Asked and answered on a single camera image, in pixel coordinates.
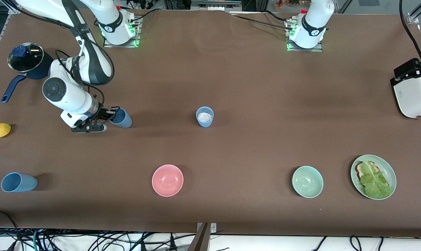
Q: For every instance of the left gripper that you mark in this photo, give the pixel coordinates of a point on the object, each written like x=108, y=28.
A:
x=404, y=70

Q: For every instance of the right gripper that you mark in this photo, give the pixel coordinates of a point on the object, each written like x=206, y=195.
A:
x=103, y=113

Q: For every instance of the blue cup with white filling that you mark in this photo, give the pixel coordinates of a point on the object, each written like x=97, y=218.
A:
x=205, y=122

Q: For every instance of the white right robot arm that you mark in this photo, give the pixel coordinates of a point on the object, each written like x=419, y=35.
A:
x=74, y=99

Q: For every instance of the white toaster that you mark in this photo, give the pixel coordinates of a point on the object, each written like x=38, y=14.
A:
x=414, y=101

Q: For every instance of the dark blue saucepan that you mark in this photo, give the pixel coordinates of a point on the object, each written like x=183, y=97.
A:
x=45, y=68

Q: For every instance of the pink bowl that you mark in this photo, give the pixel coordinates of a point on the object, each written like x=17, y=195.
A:
x=167, y=180

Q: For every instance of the glass lid blue knob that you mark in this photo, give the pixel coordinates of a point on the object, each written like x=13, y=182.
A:
x=31, y=61

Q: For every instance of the light green plate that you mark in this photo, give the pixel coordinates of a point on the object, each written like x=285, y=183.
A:
x=391, y=174

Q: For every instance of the brown bread slice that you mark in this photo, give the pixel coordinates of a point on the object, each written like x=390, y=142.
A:
x=360, y=169

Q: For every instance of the yellow lemon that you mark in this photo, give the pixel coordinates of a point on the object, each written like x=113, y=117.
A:
x=0, y=130

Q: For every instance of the green lettuce leaf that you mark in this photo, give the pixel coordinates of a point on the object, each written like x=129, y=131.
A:
x=375, y=184

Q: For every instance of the light green bowl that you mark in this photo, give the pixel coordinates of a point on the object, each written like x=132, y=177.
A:
x=307, y=181

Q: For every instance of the dark support beam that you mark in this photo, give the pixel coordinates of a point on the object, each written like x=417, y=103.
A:
x=201, y=240

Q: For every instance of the aluminium frame profile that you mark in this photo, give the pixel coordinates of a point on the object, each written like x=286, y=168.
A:
x=12, y=11
x=414, y=17

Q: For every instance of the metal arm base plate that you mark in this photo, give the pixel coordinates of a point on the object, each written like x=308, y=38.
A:
x=304, y=50
x=126, y=45

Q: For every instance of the metal table edge bracket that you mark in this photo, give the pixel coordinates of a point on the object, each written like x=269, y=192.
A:
x=213, y=228

